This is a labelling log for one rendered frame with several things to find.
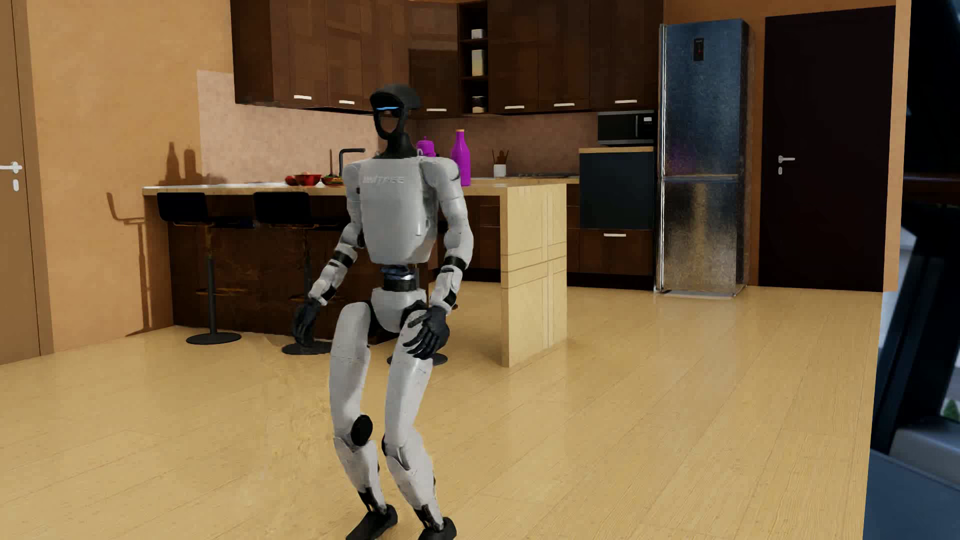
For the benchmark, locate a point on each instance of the white robot leg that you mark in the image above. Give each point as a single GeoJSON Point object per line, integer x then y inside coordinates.
{"type": "Point", "coordinates": [409, 420]}
{"type": "Point", "coordinates": [350, 375]}

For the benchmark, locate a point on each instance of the dark wood wall cabinets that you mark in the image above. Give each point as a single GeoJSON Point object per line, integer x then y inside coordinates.
{"type": "Point", "coordinates": [322, 52]}

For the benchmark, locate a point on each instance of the tall magenta bottle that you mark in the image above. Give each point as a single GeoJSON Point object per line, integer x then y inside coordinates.
{"type": "Point", "coordinates": [461, 161]}

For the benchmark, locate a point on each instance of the dark fruit bowl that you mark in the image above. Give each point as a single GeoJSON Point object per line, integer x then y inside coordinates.
{"type": "Point", "coordinates": [332, 181]}

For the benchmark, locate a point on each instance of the dark brown door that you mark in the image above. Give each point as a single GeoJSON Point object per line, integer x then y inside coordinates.
{"type": "Point", "coordinates": [832, 150]}

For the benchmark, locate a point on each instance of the black bar stool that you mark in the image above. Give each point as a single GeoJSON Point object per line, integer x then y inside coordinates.
{"type": "Point", "coordinates": [281, 208]}
{"type": "Point", "coordinates": [187, 208]}

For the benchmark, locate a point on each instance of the stainless steel refrigerator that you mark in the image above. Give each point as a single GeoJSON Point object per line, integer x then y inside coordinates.
{"type": "Point", "coordinates": [701, 150]}

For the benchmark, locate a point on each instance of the red bowl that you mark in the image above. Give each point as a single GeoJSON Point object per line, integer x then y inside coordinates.
{"type": "Point", "coordinates": [307, 179]}

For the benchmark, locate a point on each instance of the light wood kitchen island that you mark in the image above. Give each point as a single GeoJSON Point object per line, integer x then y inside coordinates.
{"type": "Point", "coordinates": [532, 270]}

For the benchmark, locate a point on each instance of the black robot head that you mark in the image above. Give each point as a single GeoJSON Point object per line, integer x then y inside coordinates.
{"type": "Point", "coordinates": [395, 112]}

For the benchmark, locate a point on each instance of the grey shelf jar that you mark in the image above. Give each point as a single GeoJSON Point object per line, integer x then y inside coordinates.
{"type": "Point", "coordinates": [478, 104]}

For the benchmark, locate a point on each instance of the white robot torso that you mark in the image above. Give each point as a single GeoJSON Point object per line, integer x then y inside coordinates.
{"type": "Point", "coordinates": [394, 210]}

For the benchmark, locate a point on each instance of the white robot left leg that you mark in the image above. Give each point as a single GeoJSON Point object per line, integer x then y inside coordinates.
{"type": "Point", "coordinates": [409, 420]}

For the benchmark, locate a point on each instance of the white utensil cup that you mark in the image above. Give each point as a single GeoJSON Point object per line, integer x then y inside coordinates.
{"type": "Point", "coordinates": [499, 170]}

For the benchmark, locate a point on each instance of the black microwave oven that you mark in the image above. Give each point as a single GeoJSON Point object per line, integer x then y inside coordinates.
{"type": "Point", "coordinates": [625, 127]}

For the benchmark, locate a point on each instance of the light brown door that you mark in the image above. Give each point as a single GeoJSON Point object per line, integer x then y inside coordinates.
{"type": "Point", "coordinates": [15, 262]}

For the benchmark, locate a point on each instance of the dark blurred foreground furniture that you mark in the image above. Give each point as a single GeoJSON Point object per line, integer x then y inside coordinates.
{"type": "Point", "coordinates": [922, 337]}

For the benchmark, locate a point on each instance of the black kitchen faucet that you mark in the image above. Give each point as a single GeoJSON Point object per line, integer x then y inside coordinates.
{"type": "Point", "coordinates": [343, 159]}

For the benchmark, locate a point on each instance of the small magenta jar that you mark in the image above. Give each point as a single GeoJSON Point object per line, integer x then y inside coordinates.
{"type": "Point", "coordinates": [426, 148]}

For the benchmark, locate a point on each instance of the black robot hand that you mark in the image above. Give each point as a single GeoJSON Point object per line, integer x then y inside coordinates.
{"type": "Point", "coordinates": [429, 330]}
{"type": "Point", "coordinates": [305, 319]}

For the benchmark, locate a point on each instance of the tall white shelf box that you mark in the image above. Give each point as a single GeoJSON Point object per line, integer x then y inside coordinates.
{"type": "Point", "coordinates": [477, 63]}

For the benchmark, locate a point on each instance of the black built-in oven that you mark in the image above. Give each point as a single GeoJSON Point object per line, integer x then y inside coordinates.
{"type": "Point", "coordinates": [616, 191]}

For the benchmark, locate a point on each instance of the dark wood drawer cabinet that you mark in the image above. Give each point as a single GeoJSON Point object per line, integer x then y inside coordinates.
{"type": "Point", "coordinates": [615, 253]}

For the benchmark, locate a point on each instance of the white robot right leg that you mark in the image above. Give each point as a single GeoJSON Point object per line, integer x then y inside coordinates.
{"type": "Point", "coordinates": [350, 375]}

